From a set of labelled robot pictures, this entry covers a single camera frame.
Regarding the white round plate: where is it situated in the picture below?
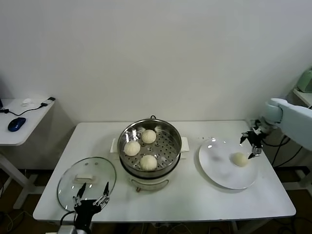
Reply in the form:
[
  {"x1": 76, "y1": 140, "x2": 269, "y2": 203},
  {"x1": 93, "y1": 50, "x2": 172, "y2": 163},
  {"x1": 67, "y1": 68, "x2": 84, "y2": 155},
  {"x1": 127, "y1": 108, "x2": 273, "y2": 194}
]
[{"x1": 198, "y1": 137, "x2": 258, "y2": 190}]

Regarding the green appliance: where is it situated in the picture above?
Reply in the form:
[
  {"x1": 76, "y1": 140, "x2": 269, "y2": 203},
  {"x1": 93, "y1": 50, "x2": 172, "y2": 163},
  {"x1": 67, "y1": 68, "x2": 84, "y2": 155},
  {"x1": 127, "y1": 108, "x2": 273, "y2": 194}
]
[{"x1": 296, "y1": 68, "x2": 312, "y2": 94}]

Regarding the white side desk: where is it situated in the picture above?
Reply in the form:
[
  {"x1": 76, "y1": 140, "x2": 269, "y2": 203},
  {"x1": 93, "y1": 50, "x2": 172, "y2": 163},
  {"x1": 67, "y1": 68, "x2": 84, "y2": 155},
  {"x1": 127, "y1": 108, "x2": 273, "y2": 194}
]
[{"x1": 0, "y1": 97, "x2": 56, "y2": 210}]

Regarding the stainless steel steamer basket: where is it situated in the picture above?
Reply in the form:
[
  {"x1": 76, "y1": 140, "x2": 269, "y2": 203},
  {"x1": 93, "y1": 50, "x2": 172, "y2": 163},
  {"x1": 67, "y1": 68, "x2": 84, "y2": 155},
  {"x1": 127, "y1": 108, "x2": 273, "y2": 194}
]
[{"x1": 117, "y1": 118, "x2": 182, "y2": 173}]

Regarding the black desk cable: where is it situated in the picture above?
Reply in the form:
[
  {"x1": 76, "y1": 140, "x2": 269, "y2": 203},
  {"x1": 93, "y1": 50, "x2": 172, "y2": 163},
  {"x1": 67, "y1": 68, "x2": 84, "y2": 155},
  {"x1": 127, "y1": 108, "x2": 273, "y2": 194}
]
[{"x1": 0, "y1": 102, "x2": 48, "y2": 117}]

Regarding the white steamed baozi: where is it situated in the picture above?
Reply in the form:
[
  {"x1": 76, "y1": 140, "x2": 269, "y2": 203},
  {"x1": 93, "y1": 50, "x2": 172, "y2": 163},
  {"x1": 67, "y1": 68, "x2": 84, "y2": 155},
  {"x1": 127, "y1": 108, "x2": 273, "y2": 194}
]
[
  {"x1": 139, "y1": 154, "x2": 158, "y2": 171},
  {"x1": 141, "y1": 129, "x2": 157, "y2": 144},
  {"x1": 124, "y1": 141, "x2": 141, "y2": 156},
  {"x1": 230, "y1": 152, "x2": 249, "y2": 168}
]

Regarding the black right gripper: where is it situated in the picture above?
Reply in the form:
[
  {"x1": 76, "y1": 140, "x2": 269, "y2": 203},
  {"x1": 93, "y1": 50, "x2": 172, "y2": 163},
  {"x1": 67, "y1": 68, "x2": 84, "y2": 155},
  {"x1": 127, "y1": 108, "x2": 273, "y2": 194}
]
[{"x1": 239, "y1": 118, "x2": 271, "y2": 160}]

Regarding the white electric cooker base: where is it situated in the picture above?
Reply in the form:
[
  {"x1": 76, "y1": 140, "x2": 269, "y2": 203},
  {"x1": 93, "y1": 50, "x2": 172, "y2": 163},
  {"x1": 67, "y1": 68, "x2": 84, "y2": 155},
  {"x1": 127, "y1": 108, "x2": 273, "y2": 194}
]
[{"x1": 111, "y1": 137, "x2": 190, "y2": 193}]

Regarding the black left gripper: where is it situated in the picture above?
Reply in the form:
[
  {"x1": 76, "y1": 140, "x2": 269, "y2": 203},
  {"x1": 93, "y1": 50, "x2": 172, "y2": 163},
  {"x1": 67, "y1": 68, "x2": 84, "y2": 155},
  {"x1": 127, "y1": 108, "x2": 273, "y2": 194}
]
[{"x1": 72, "y1": 182, "x2": 110, "y2": 228}]

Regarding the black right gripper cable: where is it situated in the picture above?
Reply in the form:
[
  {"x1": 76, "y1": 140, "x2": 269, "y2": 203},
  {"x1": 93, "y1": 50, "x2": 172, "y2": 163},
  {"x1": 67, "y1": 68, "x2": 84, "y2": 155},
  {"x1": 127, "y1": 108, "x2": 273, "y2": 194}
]
[{"x1": 262, "y1": 136, "x2": 291, "y2": 147}]

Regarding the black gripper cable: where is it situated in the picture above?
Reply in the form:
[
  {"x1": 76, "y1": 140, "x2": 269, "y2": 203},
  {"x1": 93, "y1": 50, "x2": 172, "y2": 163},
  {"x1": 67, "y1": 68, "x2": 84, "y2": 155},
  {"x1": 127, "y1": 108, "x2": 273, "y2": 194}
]
[
  {"x1": 262, "y1": 136, "x2": 291, "y2": 147},
  {"x1": 59, "y1": 211, "x2": 78, "y2": 227}
]

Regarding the blue computer mouse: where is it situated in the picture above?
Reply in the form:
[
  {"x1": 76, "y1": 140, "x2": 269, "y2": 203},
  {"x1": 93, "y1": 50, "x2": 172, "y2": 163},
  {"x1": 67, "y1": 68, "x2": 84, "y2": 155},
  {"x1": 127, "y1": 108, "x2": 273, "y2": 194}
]
[{"x1": 8, "y1": 117, "x2": 27, "y2": 132}]

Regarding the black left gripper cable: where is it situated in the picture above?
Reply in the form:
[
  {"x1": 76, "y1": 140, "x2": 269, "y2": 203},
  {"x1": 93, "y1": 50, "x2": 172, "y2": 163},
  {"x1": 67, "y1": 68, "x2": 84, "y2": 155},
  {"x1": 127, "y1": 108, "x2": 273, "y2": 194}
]
[{"x1": 59, "y1": 211, "x2": 78, "y2": 227}]

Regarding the white side table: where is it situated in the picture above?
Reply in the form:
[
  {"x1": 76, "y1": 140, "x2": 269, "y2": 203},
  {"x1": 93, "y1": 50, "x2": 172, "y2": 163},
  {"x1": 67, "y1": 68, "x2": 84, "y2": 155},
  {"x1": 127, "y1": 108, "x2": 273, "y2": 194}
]
[{"x1": 292, "y1": 88, "x2": 312, "y2": 108}]

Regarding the glass lid with white handle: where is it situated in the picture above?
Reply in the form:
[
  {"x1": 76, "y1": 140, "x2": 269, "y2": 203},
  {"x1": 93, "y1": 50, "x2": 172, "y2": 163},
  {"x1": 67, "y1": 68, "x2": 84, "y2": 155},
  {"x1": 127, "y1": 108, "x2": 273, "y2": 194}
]
[{"x1": 57, "y1": 156, "x2": 117, "y2": 212}]

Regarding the black hanging cable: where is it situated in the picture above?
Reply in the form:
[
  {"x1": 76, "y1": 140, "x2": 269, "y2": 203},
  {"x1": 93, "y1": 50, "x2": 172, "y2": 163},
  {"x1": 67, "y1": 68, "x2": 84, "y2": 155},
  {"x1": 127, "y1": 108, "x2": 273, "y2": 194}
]
[{"x1": 271, "y1": 137, "x2": 291, "y2": 168}]

